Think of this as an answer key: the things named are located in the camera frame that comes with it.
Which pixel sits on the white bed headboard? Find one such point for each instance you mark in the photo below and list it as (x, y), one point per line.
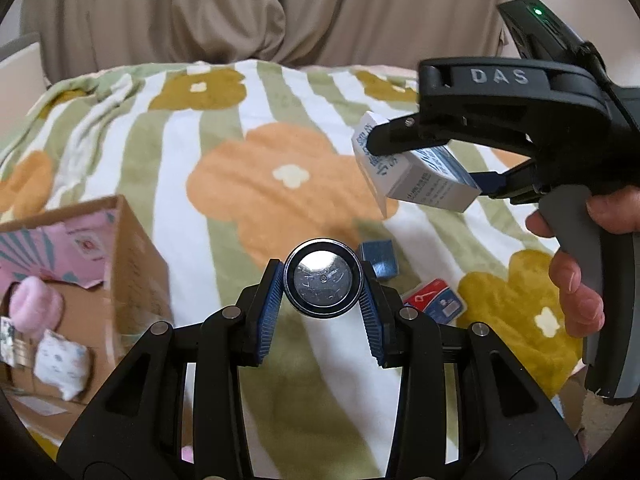
(22, 70)

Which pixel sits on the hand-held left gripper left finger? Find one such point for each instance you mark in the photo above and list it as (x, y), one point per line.
(267, 305)

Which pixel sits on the brown cardboard box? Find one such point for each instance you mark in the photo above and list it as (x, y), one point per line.
(140, 280)

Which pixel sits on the beige curtain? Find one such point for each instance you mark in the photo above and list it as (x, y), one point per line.
(200, 10)

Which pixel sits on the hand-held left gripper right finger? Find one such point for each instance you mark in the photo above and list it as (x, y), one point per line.
(372, 310)

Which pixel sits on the black round jar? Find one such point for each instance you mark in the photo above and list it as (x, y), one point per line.
(322, 280)

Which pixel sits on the red label floss pick box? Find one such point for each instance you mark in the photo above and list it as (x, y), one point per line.
(440, 305)

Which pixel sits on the small blue box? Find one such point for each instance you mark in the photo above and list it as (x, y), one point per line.
(380, 257)

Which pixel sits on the white tissue packet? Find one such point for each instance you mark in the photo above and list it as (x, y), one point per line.
(6, 337)

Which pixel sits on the pink towel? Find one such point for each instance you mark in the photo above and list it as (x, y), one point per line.
(35, 305)

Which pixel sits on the green striped flower blanket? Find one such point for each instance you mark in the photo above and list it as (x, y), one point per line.
(250, 160)

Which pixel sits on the person's right hand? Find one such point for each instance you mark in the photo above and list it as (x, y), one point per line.
(580, 300)

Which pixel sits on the white and blue box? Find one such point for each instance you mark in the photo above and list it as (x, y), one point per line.
(415, 180)

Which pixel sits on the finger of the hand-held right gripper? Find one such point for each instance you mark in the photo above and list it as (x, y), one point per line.
(515, 182)
(395, 137)

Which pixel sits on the white patterned sock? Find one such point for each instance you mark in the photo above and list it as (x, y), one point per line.
(60, 360)

